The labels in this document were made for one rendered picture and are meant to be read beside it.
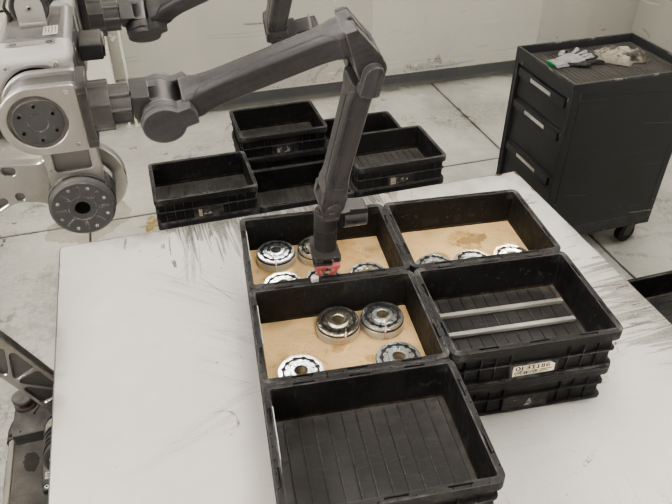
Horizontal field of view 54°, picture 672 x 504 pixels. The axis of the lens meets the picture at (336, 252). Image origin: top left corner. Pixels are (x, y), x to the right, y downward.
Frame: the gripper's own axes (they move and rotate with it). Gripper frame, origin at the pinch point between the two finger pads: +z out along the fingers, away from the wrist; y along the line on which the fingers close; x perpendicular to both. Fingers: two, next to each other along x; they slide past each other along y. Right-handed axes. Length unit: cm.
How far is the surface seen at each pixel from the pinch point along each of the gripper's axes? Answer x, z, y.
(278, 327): 13.0, 5.5, -11.6
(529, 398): -42, 13, -37
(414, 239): -29.2, 3.1, 17.0
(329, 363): 3.0, 5.6, -25.4
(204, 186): 30, 37, 115
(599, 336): -54, -6, -38
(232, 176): 18, 36, 121
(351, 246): -10.9, 3.8, 17.1
